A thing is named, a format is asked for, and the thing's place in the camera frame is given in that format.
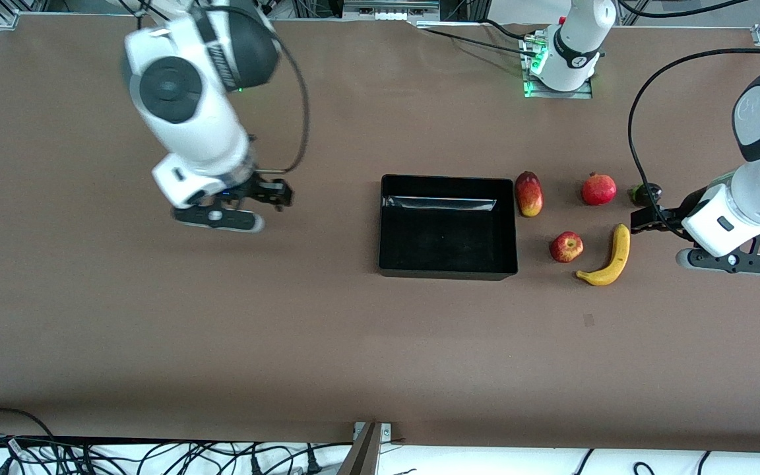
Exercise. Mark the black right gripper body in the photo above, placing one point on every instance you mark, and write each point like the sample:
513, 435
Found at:
265, 191

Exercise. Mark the grey camera post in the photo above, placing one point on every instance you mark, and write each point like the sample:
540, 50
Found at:
361, 462

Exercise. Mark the grey device with ports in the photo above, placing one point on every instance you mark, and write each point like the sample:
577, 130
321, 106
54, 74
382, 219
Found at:
390, 8

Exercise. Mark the metal post bracket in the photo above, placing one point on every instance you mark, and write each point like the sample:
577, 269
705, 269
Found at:
386, 432

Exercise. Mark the red apple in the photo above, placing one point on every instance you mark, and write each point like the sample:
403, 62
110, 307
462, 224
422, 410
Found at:
566, 247

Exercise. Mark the yellow banana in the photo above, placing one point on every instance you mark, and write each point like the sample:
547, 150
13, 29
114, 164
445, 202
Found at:
619, 251

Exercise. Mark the dark purple mangosteen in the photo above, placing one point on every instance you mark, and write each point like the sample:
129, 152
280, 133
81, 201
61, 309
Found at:
647, 194

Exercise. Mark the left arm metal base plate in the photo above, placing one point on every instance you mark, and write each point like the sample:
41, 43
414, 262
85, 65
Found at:
584, 94

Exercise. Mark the red pomegranate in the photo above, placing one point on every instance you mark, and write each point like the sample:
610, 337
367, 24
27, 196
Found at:
598, 190

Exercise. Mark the black plastic box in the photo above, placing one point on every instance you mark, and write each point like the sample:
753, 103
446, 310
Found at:
446, 244

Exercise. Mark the red yellow mango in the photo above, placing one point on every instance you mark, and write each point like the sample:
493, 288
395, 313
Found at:
528, 194

